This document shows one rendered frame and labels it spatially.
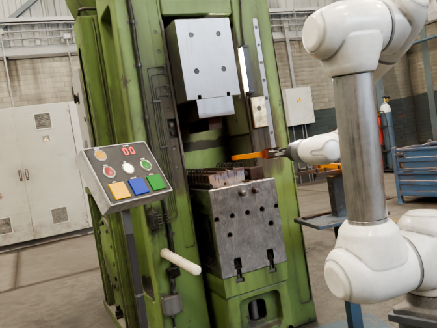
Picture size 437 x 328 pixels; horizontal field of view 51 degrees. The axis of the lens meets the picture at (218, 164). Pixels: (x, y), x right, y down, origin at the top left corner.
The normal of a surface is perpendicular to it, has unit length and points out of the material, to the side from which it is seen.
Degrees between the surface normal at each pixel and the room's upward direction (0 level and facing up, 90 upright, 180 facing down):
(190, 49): 90
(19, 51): 90
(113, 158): 60
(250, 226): 90
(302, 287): 90
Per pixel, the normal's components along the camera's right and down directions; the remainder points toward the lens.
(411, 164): -0.86, 0.14
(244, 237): 0.40, -0.01
